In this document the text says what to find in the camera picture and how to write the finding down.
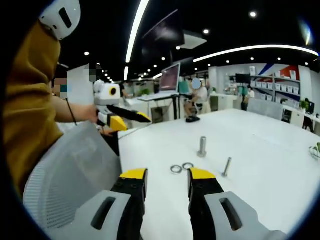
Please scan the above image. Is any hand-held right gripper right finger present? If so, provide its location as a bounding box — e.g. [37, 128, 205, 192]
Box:
[187, 167, 288, 240]

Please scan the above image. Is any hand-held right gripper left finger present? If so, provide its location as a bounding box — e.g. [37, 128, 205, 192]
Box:
[66, 167, 149, 240]

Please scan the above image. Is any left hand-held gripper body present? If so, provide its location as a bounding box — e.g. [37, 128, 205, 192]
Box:
[93, 79, 122, 126]

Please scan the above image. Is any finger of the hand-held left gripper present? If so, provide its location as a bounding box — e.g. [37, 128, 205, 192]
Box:
[100, 115, 129, 158]
[106, 104, 152, 123]

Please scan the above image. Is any small metal bolt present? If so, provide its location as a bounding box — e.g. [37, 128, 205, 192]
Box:
[221, 157, 233, 178]

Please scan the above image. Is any large metal bolt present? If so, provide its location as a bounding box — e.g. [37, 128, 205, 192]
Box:
[197, 136, 208, 158]

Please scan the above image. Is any person's left forearm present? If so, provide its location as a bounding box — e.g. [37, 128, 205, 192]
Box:
[51, 95, 88, 124]

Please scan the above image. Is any white standing desk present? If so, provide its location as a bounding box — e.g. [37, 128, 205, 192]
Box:
[137, 92, 181, 121]

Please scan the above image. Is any computer monitor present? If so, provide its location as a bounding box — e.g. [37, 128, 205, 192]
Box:
[159, 62, 182, 94]

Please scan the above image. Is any grey mesh office chair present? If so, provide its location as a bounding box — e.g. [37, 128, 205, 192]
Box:
[22, 120, 123, 231]

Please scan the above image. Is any person's body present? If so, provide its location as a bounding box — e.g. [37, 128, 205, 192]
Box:
[3, 19, 64, 198]

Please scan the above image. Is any white headset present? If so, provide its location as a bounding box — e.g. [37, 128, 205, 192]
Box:
[38, 0, 82, 41]

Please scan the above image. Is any green potted plant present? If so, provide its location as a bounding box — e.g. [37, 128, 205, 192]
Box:
[309, 142, 320, 159]
[299, 99, 311, 113]

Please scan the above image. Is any storage shelf with white bins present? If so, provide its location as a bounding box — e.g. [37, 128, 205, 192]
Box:
[249, 71, 301, 103]

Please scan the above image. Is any black wrist cord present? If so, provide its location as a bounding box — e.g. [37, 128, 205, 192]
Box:
[65, 97, 78, 127]

